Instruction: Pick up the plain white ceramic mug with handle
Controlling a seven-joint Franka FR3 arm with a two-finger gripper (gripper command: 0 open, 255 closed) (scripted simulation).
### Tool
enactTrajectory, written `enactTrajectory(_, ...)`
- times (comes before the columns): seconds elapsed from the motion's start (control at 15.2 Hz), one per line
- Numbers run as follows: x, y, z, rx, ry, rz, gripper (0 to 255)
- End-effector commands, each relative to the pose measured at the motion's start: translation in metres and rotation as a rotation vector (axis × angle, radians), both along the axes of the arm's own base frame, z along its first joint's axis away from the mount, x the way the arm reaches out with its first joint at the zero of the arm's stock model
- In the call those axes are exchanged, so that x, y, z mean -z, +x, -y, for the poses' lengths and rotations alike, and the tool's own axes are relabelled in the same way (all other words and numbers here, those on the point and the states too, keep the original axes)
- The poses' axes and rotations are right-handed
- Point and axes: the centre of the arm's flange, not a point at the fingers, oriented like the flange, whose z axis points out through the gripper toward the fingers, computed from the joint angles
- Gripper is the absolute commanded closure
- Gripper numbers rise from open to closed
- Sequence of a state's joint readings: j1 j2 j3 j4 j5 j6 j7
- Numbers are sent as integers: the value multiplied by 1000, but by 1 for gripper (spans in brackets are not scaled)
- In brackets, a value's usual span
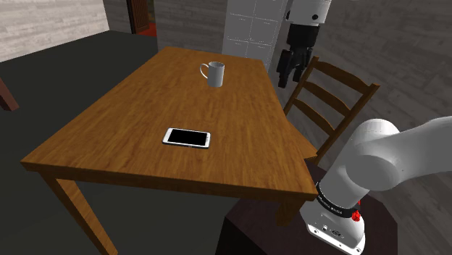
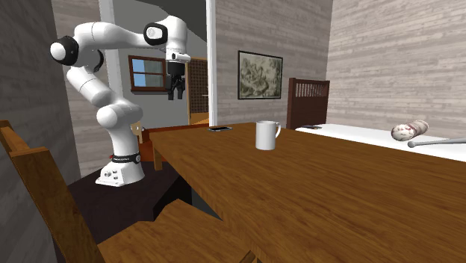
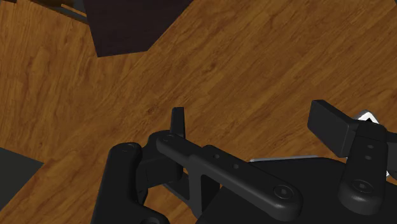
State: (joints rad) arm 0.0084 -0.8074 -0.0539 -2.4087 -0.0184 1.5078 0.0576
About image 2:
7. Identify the brown framed window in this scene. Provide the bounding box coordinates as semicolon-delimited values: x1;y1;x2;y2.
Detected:
128;55;169;93

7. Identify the wooden lattice door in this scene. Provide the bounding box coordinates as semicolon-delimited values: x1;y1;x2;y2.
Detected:
186;56;210;126

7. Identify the white red patterned bolster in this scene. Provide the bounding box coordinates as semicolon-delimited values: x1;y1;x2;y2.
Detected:
391;120;429;142

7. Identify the dark robot stand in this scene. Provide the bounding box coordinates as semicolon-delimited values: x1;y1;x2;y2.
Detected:
54;160;193;263

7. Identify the grey baseball bat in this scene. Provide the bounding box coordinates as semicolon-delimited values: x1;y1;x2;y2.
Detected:
407;137;466;149

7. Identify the orange-brown wooden chair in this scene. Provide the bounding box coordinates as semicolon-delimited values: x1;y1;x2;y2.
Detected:
139;123;211;164

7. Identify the light brown wooden chair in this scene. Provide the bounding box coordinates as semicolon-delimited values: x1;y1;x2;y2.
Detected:
0;120;258;263

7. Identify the bed with dark wooden headboard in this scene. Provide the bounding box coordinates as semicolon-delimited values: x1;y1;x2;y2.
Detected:
285;77;466;164

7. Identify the dark framed wall picture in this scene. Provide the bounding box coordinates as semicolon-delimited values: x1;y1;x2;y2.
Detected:
237;50;284;101

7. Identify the white mug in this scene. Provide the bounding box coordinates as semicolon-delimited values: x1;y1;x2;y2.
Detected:
255;120;282;151

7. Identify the brown wooden table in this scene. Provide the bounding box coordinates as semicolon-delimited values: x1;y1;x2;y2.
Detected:
149;122;466;263

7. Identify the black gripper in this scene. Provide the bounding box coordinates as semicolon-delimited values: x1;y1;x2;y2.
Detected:
166;61;187;102

